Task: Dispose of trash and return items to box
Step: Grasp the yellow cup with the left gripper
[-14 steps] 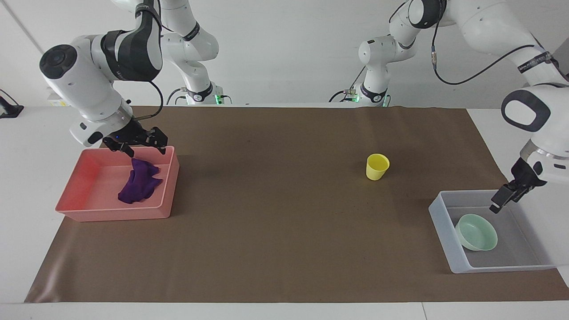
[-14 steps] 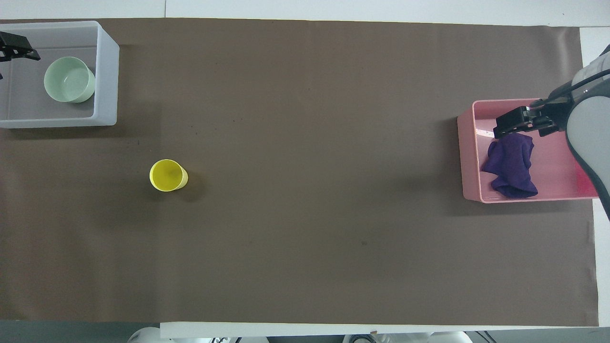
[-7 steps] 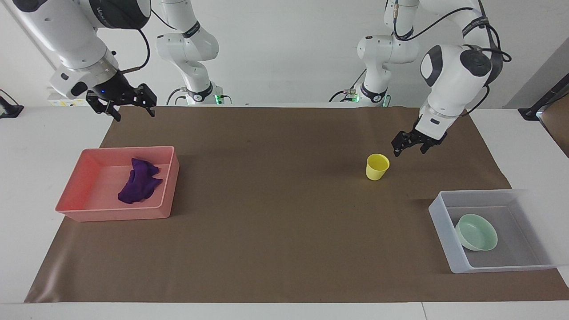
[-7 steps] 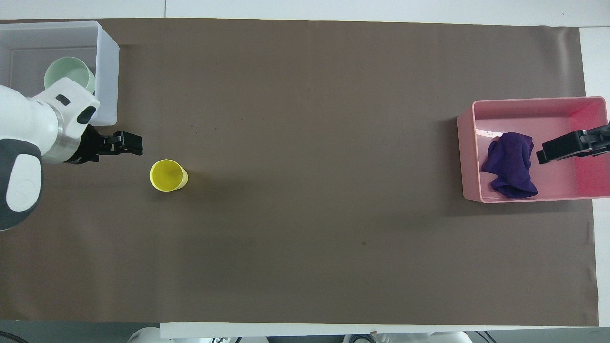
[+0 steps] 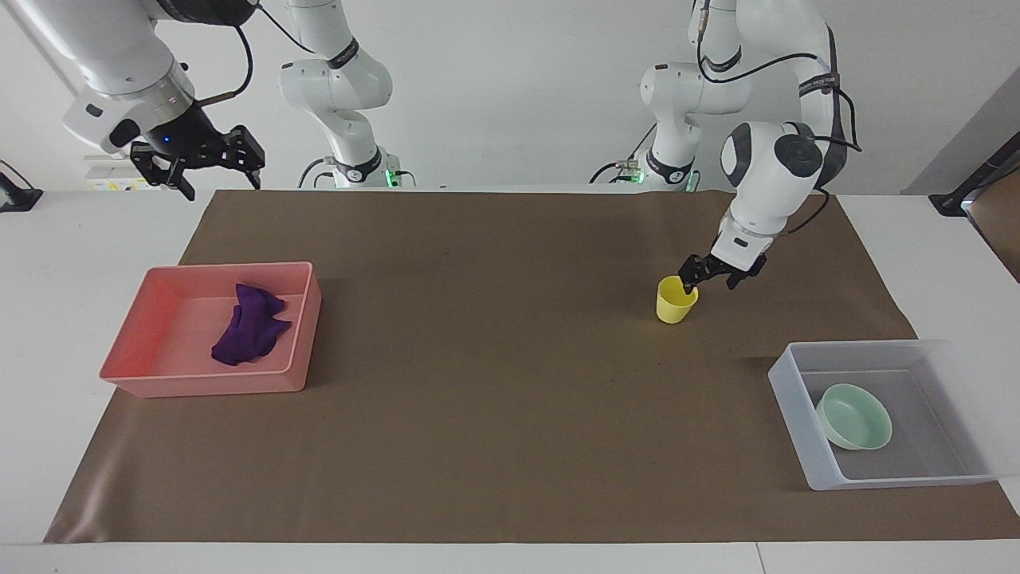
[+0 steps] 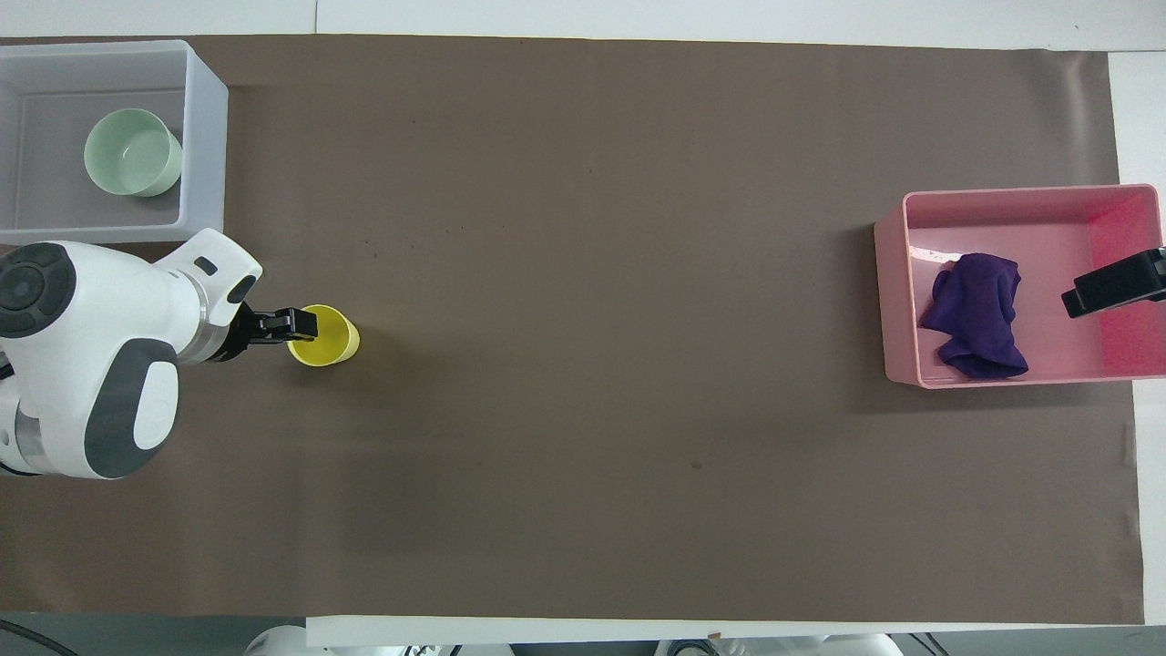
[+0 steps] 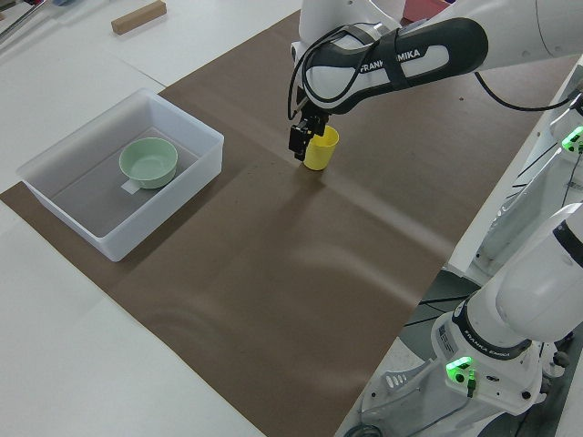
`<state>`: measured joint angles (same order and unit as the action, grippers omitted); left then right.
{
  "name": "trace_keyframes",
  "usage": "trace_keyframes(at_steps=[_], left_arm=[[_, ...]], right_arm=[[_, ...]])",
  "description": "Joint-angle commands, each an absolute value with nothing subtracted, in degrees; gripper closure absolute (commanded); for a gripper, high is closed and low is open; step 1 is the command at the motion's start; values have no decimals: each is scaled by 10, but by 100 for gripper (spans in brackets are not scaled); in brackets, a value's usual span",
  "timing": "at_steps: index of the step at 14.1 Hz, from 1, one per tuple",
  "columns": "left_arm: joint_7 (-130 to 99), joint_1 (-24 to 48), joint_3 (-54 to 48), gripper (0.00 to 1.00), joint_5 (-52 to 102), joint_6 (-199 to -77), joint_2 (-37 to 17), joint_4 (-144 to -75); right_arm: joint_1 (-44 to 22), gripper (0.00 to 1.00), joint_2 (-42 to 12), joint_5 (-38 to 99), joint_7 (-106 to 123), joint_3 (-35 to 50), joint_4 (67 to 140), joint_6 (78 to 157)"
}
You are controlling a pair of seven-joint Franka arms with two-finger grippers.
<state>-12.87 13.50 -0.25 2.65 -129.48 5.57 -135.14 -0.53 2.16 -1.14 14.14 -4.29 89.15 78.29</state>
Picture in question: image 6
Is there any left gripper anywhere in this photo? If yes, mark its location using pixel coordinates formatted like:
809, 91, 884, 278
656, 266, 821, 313
217, 302, 276, 364

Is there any yellow plastic cup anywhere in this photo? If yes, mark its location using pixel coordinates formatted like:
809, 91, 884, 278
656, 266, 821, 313
286, 304, 361, 368

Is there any translucent white plastic box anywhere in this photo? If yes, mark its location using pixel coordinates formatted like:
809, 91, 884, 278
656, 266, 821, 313
0, 39, 230, 246

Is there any pink plastic box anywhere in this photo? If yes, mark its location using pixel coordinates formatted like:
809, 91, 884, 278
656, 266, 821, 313
874, 183, 1166, 391

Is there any pale green cup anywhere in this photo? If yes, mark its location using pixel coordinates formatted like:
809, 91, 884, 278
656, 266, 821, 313
84, 108, 184, 199

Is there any purple cloth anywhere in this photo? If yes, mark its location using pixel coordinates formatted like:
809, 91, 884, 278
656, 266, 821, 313
918, 252, 1030, 381

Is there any black cable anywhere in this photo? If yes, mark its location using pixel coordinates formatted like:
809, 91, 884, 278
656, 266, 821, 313
0, 618, 57, 656

